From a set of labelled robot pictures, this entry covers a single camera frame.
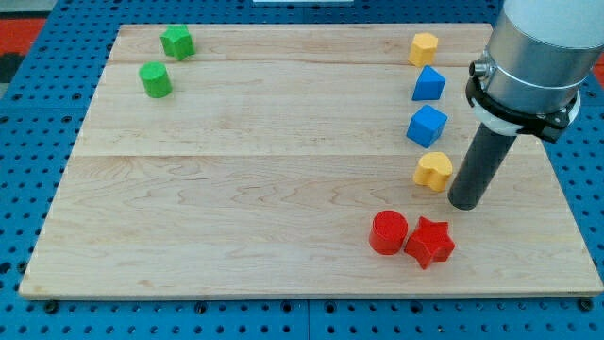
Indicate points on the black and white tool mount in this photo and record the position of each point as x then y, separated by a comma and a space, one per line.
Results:
508, 122

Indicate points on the yellow heart block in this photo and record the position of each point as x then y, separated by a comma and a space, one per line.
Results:
433, 170

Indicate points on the blue cube block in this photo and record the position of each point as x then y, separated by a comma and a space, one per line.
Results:
426, 126

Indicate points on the yellow hexagon block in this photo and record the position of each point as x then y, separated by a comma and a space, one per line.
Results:
423, 49

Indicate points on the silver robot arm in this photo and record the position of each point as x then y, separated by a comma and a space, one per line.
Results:
526, 82

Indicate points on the red star block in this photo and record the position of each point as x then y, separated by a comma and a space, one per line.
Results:
430, 242

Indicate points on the blue triangular prism block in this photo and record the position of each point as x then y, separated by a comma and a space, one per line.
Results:
429, 85

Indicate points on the red cylinder block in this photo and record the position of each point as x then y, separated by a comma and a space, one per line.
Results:
388, 232

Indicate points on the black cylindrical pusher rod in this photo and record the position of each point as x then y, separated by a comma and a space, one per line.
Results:
480, 164

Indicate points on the green cylinder block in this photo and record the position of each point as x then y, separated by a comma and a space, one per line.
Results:
155, 79

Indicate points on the green star block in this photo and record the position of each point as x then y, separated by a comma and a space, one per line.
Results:
177, 42

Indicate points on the light wooden board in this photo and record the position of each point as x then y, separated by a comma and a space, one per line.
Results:
260, 174

